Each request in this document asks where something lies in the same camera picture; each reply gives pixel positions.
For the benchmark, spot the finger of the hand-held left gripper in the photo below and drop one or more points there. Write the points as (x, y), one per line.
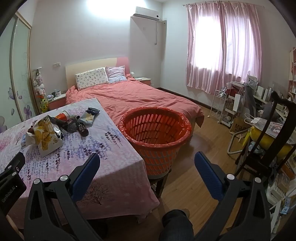
(16, 162)

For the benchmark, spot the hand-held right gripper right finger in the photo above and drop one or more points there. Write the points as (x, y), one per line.
(208, 178)

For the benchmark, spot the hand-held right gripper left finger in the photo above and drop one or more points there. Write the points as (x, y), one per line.
(85, 176)

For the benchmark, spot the brown striped scrunchie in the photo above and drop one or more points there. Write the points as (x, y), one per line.
(83, 132)

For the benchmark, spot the orange plastic laundry basket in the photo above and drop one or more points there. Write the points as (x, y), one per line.
(159, 160)

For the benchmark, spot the small blue white box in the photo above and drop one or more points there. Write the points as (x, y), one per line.
(23, 141)

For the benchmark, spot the floral printed tablecloth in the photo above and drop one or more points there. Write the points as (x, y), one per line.
(104, 150)

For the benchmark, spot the yellow snack bag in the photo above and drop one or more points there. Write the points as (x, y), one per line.
(45, 136)

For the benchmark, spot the person's shoe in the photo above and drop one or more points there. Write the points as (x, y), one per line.
(185, 212)

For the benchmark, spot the dark wooden stool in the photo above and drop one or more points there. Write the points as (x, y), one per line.
(159, 185)

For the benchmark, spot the crumpled cream and dark wrapper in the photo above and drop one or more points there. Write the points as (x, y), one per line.
(87, 119)

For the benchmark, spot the person's jeans-clad leg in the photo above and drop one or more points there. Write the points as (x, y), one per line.
(177, 227)

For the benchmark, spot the brown paper bag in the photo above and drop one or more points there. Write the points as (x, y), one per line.
(238, 126)

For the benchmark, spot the orange and white paper cup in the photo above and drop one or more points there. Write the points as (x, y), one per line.
(62, 115)

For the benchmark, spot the yellow tub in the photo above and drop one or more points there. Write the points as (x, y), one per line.
(266, 139)

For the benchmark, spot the white storage rack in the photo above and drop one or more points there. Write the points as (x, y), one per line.
(277, 192)

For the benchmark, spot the pink nightstand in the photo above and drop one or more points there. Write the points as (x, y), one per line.
(56, 103)
(145, 82)

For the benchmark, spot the clear tube of plush toys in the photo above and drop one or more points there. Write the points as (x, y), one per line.
(39, 85)

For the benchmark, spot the wardrobe with purple flower doors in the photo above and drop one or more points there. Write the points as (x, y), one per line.
(20, 81)

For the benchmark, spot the white paper bag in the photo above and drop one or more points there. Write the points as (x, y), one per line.
(238, 102)

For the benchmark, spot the floral white pillow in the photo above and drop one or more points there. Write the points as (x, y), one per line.
(92, 77)

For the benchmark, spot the dark wooden chair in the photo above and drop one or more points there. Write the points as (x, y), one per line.
(276, 97)

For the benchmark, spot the striped pink pillow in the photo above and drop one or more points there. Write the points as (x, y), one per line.
(115, 74)

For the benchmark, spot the beige and pink headboard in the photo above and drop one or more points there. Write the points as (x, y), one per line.
(92, 64)

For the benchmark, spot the small white round lamp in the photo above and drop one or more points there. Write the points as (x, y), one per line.
(133, 74)

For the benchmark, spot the pink curtain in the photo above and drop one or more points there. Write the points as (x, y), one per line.
(242, 58)

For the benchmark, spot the air conditioner pipe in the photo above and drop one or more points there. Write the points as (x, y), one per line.
(156, 32)

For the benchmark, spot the white air conditioner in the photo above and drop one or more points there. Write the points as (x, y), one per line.
(146, 12)

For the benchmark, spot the curtain rod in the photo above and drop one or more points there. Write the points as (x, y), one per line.
(231, 2)

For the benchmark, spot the white metal tube frame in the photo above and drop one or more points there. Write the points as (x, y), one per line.
(231, 144)

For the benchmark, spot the white wall socket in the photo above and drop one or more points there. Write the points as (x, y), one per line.
(56, 64)

